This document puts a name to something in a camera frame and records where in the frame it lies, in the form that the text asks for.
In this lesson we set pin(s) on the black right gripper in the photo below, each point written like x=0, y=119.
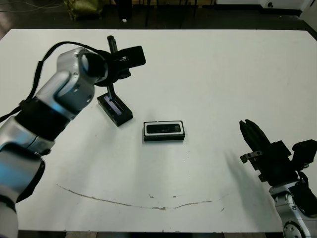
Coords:
x=275, y=166

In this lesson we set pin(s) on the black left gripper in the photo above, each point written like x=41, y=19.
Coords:
x=116, y=70

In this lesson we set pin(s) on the black box lid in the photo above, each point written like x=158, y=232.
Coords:
x=121, y=116

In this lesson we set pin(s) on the black slim camera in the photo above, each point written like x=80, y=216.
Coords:
x=162, y=129

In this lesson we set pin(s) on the black box with white insert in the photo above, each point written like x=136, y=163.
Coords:
x=163, y=138

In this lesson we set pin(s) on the black upright leg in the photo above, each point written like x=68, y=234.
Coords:
x=125, y=8

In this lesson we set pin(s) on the yellow-green bag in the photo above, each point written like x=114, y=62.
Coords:
x=81, y=8

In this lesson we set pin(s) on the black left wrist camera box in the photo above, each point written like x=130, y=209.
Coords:
x=133, y=55

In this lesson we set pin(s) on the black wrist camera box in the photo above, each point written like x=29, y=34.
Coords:
x=305, y=152
x=133, y=55

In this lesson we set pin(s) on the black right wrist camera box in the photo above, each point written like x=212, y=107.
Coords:
x=305, y=152

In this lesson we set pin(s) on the black round wall knob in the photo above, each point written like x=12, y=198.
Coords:
x=269, y=4

